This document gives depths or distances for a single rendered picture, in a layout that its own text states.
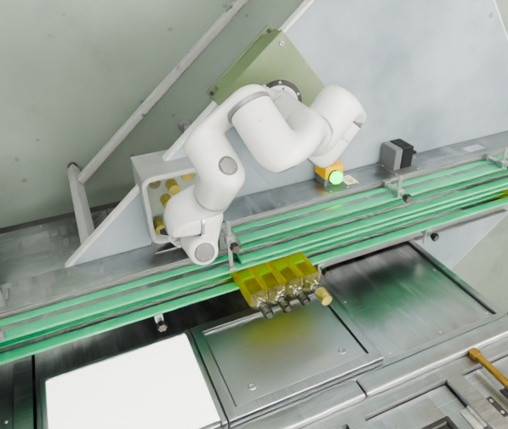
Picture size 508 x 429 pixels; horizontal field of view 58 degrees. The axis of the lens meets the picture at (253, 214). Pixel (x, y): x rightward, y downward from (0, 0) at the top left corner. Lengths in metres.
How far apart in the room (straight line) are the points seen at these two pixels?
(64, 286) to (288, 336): 0.67
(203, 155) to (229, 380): 0.69
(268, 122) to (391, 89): 0.91
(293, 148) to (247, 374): 0.73
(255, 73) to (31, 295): 0.88
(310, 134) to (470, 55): 1.13
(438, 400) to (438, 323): 0.28
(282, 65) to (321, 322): 0.77
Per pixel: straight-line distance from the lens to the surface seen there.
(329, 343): 1.41
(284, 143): 0.80
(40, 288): 1.45
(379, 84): 1.63
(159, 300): 1.43
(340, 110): 0.97
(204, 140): 0.86
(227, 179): 0.84
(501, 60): 2.00
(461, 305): 1.67
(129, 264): 1.44
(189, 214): 0.99
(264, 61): 1.28
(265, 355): 1.37
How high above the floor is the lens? 1.97
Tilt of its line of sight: 51 degrees down
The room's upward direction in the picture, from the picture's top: 141 degrees clockwise
